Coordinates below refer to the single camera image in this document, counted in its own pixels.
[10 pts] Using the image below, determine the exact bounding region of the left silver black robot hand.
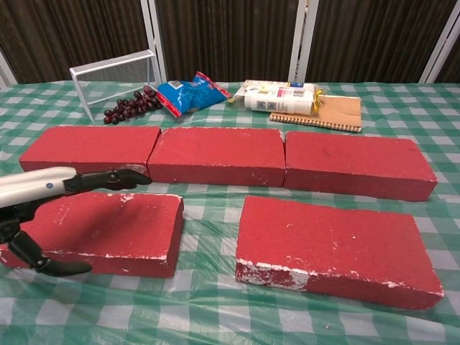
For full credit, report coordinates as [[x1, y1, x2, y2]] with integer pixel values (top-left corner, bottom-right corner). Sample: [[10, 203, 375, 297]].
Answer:
[[0, 165, 152, 277]]

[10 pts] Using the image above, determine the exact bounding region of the red brick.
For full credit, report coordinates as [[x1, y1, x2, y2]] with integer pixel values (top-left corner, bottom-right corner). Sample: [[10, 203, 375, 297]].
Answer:
[[0, 191, 185, 278], [147, 126, 287, 188], [283, 131, 438, 202], [18, 125, 162, 180], [235, 195, 445, 312]]

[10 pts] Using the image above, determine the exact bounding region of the dark red grape bunch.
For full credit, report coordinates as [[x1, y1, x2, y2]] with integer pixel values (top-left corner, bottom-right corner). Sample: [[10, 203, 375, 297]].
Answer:
[[103, 85, 165, 126]]

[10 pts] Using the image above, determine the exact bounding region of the blue snack bag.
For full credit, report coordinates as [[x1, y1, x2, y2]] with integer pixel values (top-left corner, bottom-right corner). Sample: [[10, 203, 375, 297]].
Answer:
[[157, 70, 232, 118]]

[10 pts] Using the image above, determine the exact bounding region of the green checkered tablecloth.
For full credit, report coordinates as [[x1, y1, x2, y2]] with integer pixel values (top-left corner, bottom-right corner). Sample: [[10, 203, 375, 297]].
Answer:
[[0, 79, 460, 345]]

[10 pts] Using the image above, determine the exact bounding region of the white plastic food package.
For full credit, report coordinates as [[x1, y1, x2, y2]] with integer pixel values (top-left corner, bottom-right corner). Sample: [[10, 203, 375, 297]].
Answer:
[[226, 79, 324, 116]]

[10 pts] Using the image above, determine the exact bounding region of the brown spiral notebook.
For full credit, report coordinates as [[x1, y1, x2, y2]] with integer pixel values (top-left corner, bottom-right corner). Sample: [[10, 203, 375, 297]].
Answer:
[[269, 95, 363, 134]]

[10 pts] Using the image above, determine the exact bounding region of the white wire mesh shelf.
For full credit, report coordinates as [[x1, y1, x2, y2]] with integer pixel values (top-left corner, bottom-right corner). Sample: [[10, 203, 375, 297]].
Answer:
[[69, 50, 162, 122]]

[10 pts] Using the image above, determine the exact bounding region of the dark folding screen white frame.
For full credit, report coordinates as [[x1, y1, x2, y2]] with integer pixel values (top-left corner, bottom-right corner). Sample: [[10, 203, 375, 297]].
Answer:
[[0, 0, 460, 86]]

